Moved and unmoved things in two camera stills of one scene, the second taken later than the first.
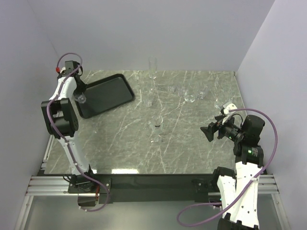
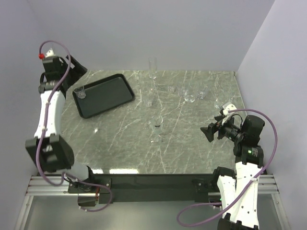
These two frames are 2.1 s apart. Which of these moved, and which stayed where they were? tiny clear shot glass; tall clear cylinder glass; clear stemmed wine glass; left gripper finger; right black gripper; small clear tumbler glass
Moved: left gripper finger; small clear tumbler glass
Stayed: clear stemmed wine glass; tiny clear shot glass; right black gripper; tall clear cylinder glass
